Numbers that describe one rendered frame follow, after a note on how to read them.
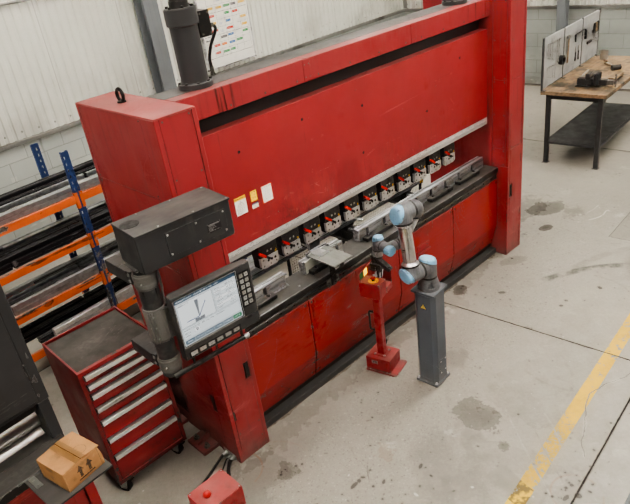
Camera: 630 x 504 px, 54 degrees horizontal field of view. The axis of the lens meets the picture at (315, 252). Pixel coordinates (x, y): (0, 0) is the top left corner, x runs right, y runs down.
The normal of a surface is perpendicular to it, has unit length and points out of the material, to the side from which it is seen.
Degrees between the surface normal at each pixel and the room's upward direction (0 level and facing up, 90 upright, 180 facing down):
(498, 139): 90
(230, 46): 90
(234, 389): 90
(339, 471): 0
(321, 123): 90
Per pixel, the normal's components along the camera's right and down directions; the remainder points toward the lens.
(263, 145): 0.69, 0.26
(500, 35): -0.71, 0.41
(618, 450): -0.13, -0.87
